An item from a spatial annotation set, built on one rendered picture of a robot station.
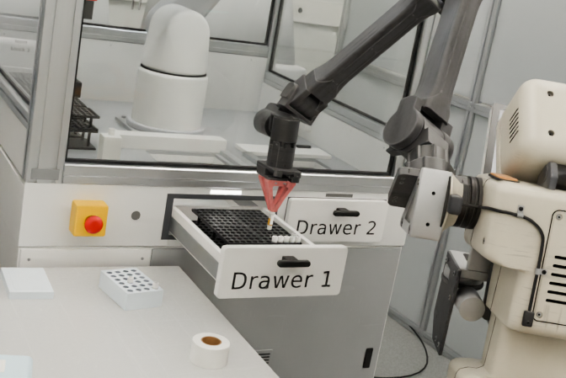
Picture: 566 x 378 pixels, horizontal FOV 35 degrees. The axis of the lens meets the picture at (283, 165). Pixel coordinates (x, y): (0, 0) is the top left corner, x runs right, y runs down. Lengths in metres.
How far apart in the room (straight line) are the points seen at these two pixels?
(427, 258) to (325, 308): 1.58
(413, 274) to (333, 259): 2.10
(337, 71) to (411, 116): 0.36
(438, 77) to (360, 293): 0.97
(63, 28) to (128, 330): 0.63
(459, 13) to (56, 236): 0.99
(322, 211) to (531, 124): 0.93
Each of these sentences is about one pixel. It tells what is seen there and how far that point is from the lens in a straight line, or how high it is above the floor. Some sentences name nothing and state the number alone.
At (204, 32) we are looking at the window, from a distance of 2.05.
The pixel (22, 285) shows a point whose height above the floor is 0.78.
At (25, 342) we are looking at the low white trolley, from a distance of 1.72.
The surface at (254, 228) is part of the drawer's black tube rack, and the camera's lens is 2.04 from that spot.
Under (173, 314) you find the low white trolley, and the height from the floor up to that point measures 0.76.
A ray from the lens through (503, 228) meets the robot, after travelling 1.40.
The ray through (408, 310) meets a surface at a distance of 4.06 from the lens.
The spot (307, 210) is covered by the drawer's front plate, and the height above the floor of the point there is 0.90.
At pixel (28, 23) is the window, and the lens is 2.13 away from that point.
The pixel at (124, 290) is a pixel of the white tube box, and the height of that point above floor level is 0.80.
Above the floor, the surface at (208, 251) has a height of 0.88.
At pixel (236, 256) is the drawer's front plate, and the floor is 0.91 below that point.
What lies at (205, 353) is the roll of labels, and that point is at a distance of 1.68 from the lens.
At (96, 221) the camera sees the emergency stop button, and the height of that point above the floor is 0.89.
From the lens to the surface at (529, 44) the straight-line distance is 3.56.
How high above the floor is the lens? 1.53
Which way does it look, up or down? 14 degrees down
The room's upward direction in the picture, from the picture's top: 10 degrees clockwise
